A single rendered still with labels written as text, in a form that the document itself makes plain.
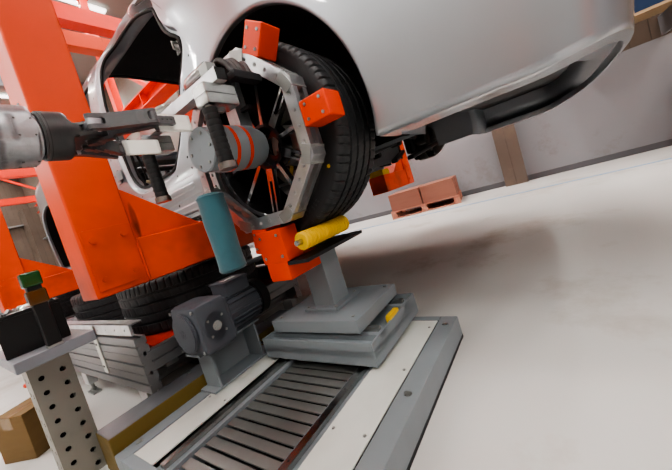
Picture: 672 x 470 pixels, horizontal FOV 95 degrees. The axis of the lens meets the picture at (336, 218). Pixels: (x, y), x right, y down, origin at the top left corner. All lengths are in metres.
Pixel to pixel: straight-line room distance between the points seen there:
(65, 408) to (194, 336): 0.43
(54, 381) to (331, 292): 0.90
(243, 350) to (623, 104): 5.29
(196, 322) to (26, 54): 0.98
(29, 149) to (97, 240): 0.68
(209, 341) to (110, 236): 0.48
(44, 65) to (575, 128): 5.40
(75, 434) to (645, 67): 5.99
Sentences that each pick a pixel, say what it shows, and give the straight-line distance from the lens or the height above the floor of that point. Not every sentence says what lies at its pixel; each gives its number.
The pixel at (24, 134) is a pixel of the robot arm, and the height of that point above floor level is 0.82.
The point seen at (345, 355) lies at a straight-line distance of 1.06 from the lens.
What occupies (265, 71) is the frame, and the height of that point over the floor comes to 1.01.
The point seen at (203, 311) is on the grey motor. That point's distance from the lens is 1.14.
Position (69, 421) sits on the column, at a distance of 1.41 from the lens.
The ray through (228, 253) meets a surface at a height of 0.54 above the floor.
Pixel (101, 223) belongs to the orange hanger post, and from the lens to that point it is 1.28.
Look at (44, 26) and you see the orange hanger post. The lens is 1.51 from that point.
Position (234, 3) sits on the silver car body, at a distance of 1.35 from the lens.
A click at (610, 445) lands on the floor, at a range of 0.90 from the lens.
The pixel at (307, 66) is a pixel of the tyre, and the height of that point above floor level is 0.99.
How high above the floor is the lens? 0.61
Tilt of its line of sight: 4 degrees down
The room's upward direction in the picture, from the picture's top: 17 degrees counter-clockwise
